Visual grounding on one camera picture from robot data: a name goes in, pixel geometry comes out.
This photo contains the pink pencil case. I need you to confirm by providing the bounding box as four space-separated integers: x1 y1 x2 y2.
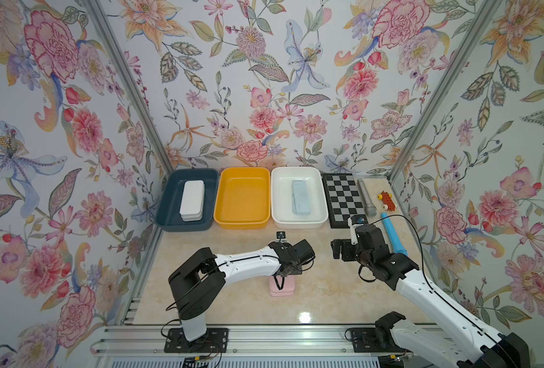
269 276 296 297

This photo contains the light blue pencil case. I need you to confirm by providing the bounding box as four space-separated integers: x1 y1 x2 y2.
291 179 311 212
293 210 311 216

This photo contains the white pencil case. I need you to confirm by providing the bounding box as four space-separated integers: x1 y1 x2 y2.
181 214 203 222
179 180 205 216

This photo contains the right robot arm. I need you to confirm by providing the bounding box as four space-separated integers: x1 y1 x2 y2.
331 225 530 367

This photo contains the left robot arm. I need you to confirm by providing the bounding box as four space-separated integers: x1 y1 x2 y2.
168 238 315 343

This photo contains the white storage box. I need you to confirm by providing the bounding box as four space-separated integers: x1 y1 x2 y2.
270 167 329 229

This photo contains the yellow storage box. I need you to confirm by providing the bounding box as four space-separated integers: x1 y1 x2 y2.
214 167 271 230

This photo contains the dark teal storage box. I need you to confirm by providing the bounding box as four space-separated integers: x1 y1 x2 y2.
155 168 218 232

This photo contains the silver toy microphone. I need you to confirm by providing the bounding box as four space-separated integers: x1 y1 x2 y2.
357 179 377 217

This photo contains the black silver chessboard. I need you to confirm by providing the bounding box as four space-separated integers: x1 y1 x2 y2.
321 173 366 228

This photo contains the red toy brick car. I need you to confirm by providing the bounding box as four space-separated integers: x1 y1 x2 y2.
377 191 397 212

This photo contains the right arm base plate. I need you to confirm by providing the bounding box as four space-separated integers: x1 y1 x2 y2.
344 328 409 354

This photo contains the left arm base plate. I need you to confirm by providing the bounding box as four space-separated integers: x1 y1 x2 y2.
164 328 229 354

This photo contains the aluminium front rail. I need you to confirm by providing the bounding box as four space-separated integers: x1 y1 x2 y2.
91 324 434 367

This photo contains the right aluminium corner post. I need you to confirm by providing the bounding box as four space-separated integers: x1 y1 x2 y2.
388 1 502 184

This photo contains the aluminium corner post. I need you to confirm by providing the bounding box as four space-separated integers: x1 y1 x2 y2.
388 1 502 184
83 0 174 176

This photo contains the left aluminium corner post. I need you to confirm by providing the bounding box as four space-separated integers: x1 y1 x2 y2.
83 0 174 176

